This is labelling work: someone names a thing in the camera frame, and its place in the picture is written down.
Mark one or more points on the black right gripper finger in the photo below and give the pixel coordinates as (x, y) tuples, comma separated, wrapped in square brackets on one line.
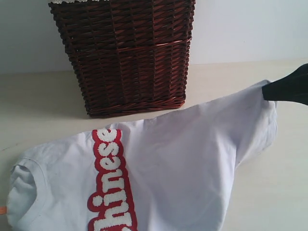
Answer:
[(292, 88)]

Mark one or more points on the white shirt with red trim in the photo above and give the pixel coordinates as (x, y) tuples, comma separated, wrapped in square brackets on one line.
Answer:
[(174, 172)]

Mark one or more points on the dark brown wicker basket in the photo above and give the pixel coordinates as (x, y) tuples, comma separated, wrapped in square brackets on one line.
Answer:
[(129, 56)]

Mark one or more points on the orange shirt neck tag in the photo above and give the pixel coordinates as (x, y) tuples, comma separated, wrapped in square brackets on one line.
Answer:
[(3, 210)]

